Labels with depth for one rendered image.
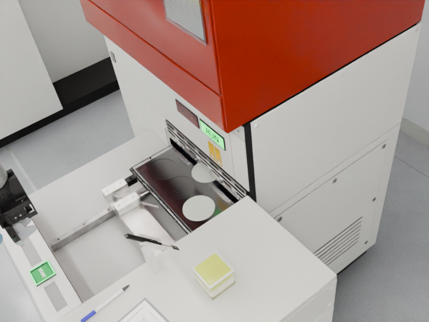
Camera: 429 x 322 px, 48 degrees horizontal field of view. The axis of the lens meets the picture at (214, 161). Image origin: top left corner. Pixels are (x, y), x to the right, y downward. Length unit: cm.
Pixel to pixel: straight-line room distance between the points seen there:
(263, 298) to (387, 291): 124
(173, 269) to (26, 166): 210
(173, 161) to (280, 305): 65
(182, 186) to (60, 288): 48
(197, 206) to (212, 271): 35
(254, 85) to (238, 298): 51
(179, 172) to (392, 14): 79
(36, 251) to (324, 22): 98
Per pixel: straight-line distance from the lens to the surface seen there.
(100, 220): 161
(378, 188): 206
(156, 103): 168
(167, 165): 162
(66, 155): 320
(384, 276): 242
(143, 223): 150
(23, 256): 145
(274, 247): 129
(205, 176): 156
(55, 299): 134
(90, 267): 153
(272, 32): 115
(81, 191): 174
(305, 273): 125
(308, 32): 124
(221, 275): 117
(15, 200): 118
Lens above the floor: 202
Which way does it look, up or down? 45 degrees down
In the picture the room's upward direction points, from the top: 9 degrees counter-clockwise
